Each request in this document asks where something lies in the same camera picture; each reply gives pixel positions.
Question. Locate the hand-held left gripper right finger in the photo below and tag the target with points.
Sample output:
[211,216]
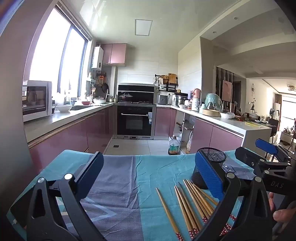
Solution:
[208,171]

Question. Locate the ceiling light panel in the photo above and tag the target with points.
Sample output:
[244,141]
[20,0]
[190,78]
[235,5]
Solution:
[143,27]

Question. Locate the person's right hand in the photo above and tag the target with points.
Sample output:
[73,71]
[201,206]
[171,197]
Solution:
[284,217]

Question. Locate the framed wall picture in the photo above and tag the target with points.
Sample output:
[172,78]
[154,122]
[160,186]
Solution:
[227,90]

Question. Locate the blue and grey tablecloth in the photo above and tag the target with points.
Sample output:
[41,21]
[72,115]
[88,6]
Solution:
[129,185]

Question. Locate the hanging black pan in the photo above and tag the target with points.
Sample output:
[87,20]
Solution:
[105,88]

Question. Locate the pink kettle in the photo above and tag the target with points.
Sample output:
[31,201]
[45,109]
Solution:
[196,93]

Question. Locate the wooden cutting board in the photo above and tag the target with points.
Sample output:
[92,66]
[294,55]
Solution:
[172,78]

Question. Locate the pink base cabinets under window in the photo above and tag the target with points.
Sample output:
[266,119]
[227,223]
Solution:
[69,136]

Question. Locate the black range hood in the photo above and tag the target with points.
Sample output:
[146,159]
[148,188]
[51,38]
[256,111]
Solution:
[143,91]

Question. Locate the bunch of bamboo chopsticks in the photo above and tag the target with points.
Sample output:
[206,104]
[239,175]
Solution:
[197,204]

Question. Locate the clear plastic bag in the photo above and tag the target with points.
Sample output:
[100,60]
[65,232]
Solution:
[189,144]

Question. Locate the pink wall cabinet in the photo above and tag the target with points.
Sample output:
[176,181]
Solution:
[114,54]

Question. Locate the large white bowl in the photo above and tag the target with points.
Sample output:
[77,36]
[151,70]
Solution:
[99,101]

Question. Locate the pink bowl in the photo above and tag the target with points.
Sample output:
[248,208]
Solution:
[85,103]

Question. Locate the cooking oil bottle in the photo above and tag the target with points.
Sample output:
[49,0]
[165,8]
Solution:
[173,147]

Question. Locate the teal mesh food cover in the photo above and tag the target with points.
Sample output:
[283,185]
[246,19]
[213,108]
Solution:
[214,100]

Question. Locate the black built-in oven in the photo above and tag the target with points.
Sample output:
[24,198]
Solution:
[135,120]

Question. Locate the white water heater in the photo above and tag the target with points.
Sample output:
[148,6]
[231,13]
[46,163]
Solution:
[97,58]

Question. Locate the white countertop oven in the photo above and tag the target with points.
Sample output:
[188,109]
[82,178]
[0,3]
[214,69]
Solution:
[37,99]

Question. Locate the black mesh utensil holder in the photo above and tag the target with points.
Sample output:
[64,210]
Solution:
[212,154]

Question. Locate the yellow flat packet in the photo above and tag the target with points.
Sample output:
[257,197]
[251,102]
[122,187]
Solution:
[252,124]

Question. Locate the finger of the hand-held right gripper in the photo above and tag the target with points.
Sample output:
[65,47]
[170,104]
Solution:
[266,146]
[245,156]

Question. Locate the glass-lidded pot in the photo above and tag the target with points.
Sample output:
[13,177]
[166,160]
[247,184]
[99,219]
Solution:
[126,97]

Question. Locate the kitchen window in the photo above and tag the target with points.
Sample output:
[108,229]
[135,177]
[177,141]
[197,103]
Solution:
[50,51]

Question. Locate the steel kitchen sink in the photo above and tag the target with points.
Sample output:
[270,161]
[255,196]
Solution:
[79,108]

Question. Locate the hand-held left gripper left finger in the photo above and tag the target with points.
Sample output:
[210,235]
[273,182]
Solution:
[92,171]

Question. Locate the pink base cabinets with peninsula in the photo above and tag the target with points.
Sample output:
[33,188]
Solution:
[208,136]

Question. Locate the plastic-wrapped bowl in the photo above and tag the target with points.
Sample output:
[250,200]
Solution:
[227,115]

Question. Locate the purple plastic jug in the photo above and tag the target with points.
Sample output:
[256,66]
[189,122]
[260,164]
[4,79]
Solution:
[189,95]

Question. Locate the black wall rack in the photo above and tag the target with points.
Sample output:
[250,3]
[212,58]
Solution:
[165,87]

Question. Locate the wall clock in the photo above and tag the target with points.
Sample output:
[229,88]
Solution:
[252,88]

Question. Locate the white jar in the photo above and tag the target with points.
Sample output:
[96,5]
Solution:
[195,104]

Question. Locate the steel stock pot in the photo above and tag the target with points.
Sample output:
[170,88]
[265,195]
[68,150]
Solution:
[181,99]

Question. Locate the silver rice cooker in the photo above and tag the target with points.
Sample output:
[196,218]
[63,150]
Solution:
[162,99]

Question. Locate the round bamboo steamer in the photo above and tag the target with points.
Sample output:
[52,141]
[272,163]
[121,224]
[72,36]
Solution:
[211,113]

